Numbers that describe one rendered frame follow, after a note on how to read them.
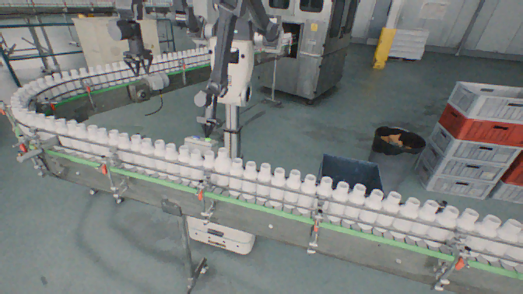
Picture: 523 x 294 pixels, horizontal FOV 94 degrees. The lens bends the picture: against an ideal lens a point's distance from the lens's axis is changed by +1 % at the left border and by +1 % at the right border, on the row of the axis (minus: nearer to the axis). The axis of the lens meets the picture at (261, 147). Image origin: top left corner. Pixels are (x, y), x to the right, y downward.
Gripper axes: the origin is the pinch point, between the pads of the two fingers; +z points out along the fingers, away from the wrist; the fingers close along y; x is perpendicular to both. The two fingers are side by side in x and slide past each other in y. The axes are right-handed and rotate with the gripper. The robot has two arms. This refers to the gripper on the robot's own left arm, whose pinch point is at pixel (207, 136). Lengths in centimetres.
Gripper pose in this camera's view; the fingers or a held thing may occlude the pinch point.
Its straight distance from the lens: 119.1
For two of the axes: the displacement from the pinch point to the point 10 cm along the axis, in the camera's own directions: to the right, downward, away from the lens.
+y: 9.6, 2.1, -2.0
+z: -1.6, 9.6, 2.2
